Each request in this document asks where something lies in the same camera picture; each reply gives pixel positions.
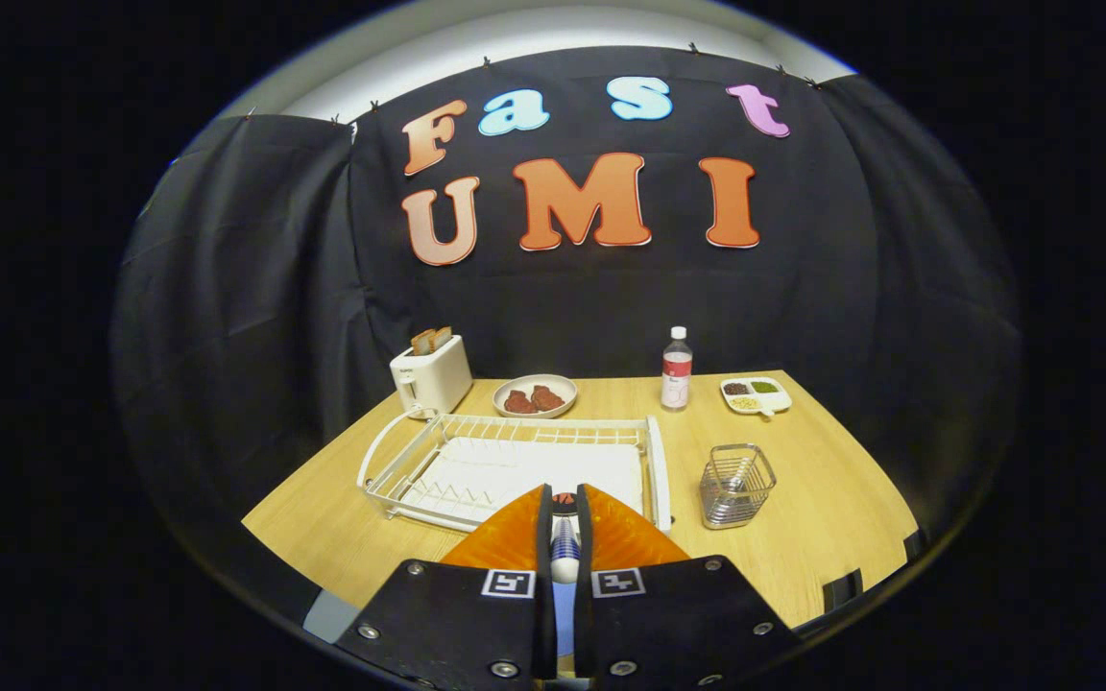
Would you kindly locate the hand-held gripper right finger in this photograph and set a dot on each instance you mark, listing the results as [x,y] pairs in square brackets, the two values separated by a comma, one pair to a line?
[678,624]

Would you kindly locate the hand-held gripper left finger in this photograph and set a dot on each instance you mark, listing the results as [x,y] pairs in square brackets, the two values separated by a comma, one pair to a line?
[457,624]

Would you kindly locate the white divided dish with beans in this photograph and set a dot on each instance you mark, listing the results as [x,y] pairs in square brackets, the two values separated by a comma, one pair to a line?
[776,399]

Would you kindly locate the beige plate with meat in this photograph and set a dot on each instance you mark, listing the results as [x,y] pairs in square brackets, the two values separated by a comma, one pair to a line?
[563,384]

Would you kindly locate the black table clamp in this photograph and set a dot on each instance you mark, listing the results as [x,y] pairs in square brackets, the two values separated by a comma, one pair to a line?
[842,589]
[915,544]

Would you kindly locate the red-brown meat piece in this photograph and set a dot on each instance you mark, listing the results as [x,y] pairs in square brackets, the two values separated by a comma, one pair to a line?
[547,397]
[519,402]

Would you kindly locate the white toaster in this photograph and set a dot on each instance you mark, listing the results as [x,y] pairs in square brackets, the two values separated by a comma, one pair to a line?
[438,379]

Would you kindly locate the clear plastic water bottle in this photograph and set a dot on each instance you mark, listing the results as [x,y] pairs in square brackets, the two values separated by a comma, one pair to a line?
[676,374]

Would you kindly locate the brown toast slice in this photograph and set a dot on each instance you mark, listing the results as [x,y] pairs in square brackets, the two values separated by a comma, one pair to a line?
[422,343]
[442,337]

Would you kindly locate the black backdrop cloth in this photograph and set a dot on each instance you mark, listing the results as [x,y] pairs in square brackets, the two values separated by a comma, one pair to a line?
[553,307]

